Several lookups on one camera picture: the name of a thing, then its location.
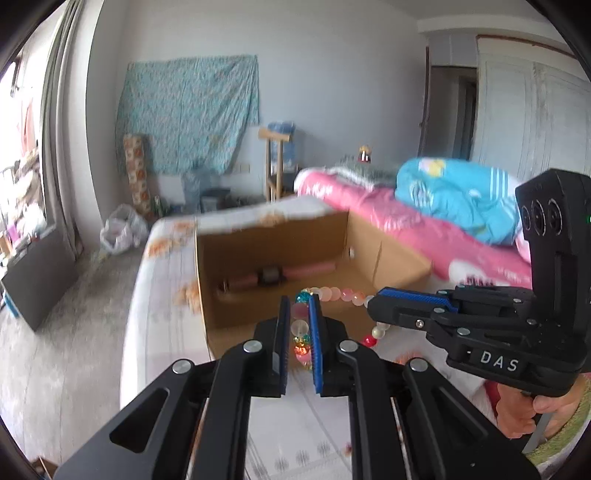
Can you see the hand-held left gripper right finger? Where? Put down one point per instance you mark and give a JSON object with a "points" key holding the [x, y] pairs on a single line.
{"points": [[316, 346]]}

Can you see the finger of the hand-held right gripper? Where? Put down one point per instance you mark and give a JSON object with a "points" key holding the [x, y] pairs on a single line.
{"points": [[397, 314], [415, 297]]}

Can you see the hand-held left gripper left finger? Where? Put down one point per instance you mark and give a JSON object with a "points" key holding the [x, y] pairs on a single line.
{"points": [[281, 344]]}

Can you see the brown cardboard box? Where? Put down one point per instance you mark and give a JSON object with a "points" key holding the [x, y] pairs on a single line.
{"points": [[258, 249]]}

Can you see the person's right hand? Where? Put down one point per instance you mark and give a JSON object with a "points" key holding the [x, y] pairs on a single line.
{"points": [[517, 415]]}

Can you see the pink roll with dark band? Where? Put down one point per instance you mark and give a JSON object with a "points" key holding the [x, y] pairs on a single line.
{"points": [[300, 270]]}

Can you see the pink blanket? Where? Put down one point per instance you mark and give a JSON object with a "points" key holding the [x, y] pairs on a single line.
{"points": [[406, 221]]}

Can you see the light blue quilt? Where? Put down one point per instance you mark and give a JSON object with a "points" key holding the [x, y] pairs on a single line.
{"points": [[461, 194]]}

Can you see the grey green blanket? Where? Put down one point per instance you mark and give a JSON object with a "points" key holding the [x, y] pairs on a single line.
{"points": [[369, 173]]}

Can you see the floral bed sheet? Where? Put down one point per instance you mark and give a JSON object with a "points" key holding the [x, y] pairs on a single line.
{"points": [[157, 286]]}

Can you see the small figurine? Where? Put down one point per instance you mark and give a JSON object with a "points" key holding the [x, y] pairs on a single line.
{"points": [[365, 153]]}

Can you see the grey plastic bin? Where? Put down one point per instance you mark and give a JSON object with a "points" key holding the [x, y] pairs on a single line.
{"points": [[216, 201]]}

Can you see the white wardrobe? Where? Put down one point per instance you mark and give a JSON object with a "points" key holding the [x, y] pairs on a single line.
{"points": [[517, 101]]}

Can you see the wooden stand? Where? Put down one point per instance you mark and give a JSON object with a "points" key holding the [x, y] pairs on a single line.
{"points": [[272, 175]]}

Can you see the dark door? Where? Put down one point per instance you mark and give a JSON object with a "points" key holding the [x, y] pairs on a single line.
{"points": [[450, 115]]}

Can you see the white plastic bag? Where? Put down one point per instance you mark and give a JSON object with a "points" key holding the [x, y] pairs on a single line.
{"points": [[121, 228]]}

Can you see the orange patterned rolled mat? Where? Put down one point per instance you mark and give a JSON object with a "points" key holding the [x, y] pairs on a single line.
{"points": [[137, 175]]}

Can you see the dark flat board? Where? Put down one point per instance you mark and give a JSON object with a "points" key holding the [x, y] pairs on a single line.
{"points": [[39, 281]]}

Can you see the grey curtain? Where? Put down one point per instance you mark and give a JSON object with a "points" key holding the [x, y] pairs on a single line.
{"points": [[60, 138]]}

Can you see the wall socket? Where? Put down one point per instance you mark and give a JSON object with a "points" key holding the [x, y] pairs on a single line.
{"points": [[244, 168]]}

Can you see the teal floral wall cloth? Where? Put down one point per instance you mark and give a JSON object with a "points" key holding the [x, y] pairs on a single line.
{"points": [[184, 110]]}

